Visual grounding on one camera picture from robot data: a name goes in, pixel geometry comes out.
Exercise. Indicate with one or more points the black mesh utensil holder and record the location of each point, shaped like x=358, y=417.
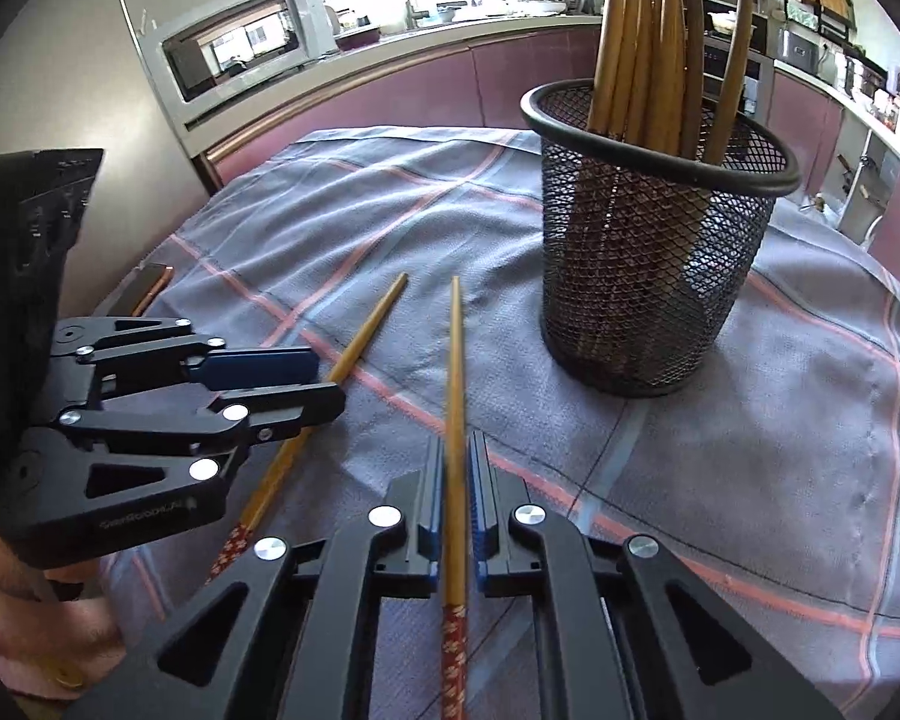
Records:
x=645, y=277

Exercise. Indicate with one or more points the white casserole dish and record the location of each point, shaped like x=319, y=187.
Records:
x=720, y=21

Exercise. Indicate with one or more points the person's left forearm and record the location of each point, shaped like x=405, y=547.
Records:
x=30, y=637

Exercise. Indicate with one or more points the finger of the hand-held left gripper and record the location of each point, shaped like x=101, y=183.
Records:
x=262, y=367
x=292, y=405

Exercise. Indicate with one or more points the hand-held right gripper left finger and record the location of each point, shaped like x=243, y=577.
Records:
x=433, y=540

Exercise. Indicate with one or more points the silver refrigerator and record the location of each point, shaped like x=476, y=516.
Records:
x=67, y=52

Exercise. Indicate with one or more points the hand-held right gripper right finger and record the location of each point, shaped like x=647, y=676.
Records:
x=482, y=517

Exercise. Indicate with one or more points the dark red tray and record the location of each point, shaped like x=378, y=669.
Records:
x=360, y=34

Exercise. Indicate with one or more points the silver microwave oven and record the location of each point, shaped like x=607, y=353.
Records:
x=232, y=52

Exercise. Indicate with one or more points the grey plaid tablecloth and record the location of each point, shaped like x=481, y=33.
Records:
x=757, y=465

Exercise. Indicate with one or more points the silver metal box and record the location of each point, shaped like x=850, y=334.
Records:
x=799, y=46

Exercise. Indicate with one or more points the black built-in oven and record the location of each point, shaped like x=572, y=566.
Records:
x=757, y=82

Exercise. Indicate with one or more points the white plate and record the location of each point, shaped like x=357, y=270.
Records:
x=536, y=7

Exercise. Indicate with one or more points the person's left hand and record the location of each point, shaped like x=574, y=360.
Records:
x=86, y=574

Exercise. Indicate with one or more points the copper edged smartphone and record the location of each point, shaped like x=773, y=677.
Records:
x=154, y=285

